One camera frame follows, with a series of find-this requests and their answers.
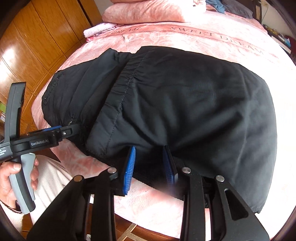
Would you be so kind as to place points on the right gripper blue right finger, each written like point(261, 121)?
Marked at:
point(169, 166)

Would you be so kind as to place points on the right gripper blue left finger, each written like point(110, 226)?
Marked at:
point(128, 170)

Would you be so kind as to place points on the black pants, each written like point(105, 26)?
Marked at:
point(216, 116)

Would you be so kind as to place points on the person's left hand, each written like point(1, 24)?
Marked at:
point(9, 168)

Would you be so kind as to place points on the person's white trousers leg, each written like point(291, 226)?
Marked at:
point(48, 178)

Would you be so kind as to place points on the wooden wardrobe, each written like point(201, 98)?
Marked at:
point(39, 38)

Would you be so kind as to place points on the pink knitted cloth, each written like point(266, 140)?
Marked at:
point(98, 29)

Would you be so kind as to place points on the folded pink quilt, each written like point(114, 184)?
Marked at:
point(135, 12)

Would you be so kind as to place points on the blue garment on bed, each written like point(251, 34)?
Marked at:
point(217, 5)

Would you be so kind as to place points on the cluttered bedside table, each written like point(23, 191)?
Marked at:
point(279, 38)

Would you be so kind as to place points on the grey pillow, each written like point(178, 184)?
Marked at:
point(234, 7)

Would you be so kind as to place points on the dark bed headboard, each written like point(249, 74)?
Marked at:
point(255, 6)

